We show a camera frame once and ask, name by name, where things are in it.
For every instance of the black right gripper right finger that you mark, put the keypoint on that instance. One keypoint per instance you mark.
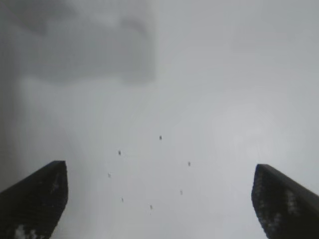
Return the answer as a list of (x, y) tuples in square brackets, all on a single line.
[(281, 204)]

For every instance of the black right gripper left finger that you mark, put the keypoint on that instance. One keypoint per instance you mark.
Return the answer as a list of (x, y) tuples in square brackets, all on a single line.
[(32, 199)]

